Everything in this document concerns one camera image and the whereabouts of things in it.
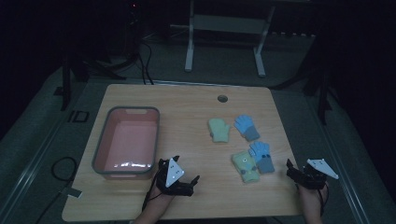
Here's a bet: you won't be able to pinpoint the left hand-held gripper cable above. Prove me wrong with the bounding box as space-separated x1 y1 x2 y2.
141 174 163 213

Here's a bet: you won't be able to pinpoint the black stand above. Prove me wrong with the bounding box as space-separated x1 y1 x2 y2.
270 31 336 126
53 52 127 112

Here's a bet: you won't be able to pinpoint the looped black floor cable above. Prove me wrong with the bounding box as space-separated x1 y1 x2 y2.
35 156 78 224

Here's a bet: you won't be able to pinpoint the white metal stand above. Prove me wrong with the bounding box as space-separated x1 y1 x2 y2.
184 0 276 78

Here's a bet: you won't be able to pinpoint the green mitten with face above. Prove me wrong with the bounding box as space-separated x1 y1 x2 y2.
231 150 261 184

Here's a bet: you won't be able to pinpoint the black cables on floor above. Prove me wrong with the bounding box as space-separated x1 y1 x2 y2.
136 40 155 86

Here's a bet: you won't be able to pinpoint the grey tape strip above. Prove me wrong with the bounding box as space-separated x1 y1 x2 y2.
60 186 83 200

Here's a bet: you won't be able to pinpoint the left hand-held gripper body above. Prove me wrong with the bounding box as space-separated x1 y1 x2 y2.
155 158 194 197

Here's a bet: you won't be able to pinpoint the plain green mitten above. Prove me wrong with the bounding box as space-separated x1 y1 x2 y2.
207 118 232 144

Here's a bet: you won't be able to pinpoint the blue glove with grey cuff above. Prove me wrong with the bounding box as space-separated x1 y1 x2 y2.
233 114 261 142
247 140 276 175

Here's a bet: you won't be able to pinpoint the dark equipment with red light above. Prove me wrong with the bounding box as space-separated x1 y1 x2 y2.
123 0 142 62

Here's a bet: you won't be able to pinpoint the person's right hand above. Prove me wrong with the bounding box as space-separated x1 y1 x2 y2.
297 182 330 216

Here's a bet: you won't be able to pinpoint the pink basin with grey rim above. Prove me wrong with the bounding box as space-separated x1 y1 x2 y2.
92 105 162 181

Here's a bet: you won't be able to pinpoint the person's left hand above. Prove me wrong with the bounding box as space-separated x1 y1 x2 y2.
146 184 176 213

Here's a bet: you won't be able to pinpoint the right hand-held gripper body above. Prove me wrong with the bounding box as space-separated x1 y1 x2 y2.
297 158 340 190

